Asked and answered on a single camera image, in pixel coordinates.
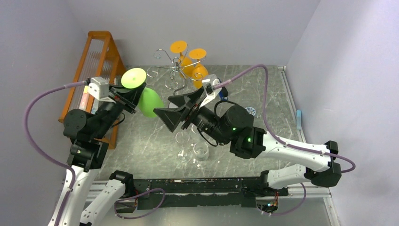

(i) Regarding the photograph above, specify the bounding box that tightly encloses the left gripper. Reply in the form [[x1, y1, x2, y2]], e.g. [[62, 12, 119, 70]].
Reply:
[[94, 81, 147, 138]]

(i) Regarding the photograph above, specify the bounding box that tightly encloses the green plastic wine glass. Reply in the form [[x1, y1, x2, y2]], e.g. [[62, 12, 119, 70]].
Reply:
[[121, 68, 164, 118]]

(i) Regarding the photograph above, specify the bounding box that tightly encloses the orange plastic wine glass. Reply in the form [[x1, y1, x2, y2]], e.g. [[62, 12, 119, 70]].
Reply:
[[170, 40, 194, 76], [189, 48, 209, 89]]

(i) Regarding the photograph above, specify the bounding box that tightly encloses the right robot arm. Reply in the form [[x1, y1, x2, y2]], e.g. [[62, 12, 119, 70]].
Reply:
[[153, 89, 342, 195]]

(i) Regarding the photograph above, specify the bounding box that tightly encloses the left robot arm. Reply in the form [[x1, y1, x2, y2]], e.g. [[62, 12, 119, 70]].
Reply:
[[49, 78, 146, 226]]

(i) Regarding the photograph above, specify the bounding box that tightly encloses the clear wine glass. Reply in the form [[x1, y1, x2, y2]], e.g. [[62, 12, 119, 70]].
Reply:
[[175, 131, 192, 162], [190, 125, 204, 143], [193, 142, 209, 170]]

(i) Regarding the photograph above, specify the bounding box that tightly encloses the chrome wine glass rack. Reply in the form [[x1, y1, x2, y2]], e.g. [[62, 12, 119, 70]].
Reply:
[[146, 47, 205, 96]]

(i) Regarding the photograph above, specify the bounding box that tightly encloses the yellow pink tube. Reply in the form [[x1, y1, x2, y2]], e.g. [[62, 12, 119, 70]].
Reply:
[[79, 86, 90, 111]]

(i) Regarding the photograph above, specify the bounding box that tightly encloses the blue black utility tool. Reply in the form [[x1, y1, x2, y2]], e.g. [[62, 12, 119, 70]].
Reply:
[[219, 87, 229, 99]]

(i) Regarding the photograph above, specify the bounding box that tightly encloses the light blue edge clip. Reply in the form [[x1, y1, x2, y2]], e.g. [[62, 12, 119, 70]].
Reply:
[[296, 110, 302, 130]]

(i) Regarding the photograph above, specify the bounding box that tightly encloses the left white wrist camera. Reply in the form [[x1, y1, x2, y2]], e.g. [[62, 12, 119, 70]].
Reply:
[[88, 77, 112, 102]]

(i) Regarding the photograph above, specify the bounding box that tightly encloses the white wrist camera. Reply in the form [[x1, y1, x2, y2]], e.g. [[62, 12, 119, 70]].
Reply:
[[88, 77, 112, 102], [199, 74, 222, 108]]

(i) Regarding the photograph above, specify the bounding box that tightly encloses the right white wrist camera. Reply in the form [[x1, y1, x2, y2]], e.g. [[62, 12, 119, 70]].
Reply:
[[199, 74, 222, 108]]

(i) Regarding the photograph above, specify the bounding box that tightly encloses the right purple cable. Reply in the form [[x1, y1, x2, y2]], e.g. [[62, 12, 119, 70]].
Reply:
[[215, 65, 356, 174]]

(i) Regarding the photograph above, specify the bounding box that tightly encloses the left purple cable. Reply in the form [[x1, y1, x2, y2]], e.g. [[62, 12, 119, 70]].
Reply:
[[24, 81, 92, 226]]

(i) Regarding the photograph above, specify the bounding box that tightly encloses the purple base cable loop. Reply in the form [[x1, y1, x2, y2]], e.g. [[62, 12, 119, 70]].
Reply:
[[113, 187, 167, 220]]

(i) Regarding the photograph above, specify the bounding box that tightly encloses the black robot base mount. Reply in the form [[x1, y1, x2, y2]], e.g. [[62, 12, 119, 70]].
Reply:
[[122, 177, 288, 210]]

